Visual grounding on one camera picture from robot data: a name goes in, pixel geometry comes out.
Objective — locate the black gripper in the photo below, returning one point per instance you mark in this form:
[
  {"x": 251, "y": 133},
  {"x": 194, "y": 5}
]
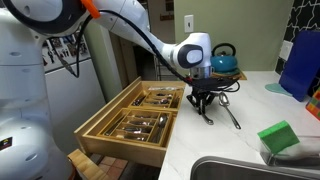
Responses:
[{"x": 200, "y": 99}]

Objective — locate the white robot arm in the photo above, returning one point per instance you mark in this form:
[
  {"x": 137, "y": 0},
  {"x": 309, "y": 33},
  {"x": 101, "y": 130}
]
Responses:
[{"x": 28, "y": 150}]

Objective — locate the wooden kitchen drawer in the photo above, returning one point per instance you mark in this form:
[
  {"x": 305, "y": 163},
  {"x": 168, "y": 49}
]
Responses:
[{"x": 90, "y": 142}]

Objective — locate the steel ladle on counter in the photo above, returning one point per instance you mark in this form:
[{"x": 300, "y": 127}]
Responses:
[{"x": 224, "y": 102}]

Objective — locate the teal kettle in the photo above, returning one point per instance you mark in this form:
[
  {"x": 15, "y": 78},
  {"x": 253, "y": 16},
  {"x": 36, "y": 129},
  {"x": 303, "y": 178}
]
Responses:
[{"x": 223, "y": 62}]

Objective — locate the wooden trivet under kettle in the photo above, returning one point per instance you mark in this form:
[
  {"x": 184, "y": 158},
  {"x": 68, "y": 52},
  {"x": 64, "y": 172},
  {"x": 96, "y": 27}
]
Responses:
[{"x": 234, "y": 74}]

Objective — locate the long steel serving spoon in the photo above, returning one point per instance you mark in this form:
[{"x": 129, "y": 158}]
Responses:
[{"x": 162, "y": 121}]

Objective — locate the small wooden cutlery tray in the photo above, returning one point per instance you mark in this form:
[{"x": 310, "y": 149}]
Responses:
[{"x": 158, "y": 95}]

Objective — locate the large wooden cutlery tray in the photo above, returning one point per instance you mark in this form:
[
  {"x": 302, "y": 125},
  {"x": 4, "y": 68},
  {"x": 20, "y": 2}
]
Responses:
[{"x": 136, "y": 125}]

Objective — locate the stainless steel sink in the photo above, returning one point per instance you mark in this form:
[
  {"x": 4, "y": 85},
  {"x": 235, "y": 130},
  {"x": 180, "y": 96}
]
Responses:
[{"x": 217, "y": 168}]

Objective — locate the teal silicone mat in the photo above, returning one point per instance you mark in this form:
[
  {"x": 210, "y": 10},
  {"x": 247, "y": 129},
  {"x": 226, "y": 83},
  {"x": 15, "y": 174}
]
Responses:
[{"x": 277, "y": 88}]

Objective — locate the green sponge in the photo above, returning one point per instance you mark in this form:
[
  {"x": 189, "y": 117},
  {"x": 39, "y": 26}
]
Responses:
[{"x": 278, "y": 137}]

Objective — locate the colourful mosaic tile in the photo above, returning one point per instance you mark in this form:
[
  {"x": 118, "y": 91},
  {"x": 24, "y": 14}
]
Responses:
[{"x": 313, "y": 106}]

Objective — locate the clear sponge holder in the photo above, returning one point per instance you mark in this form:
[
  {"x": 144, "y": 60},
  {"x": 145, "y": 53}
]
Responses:
[{"x": 305, "y": 154}]

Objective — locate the white refrigerator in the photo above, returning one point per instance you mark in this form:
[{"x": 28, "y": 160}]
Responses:
[{"x": 74, "y": 92}]

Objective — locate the wooden stand block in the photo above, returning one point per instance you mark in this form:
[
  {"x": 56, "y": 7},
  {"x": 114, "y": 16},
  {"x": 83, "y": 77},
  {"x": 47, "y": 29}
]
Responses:
[{"x": 87, "y": 167}]

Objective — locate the white light switch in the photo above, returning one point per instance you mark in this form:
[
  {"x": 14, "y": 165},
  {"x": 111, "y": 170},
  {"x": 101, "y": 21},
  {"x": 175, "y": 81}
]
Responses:
[{"x": 188, "y": 23}]

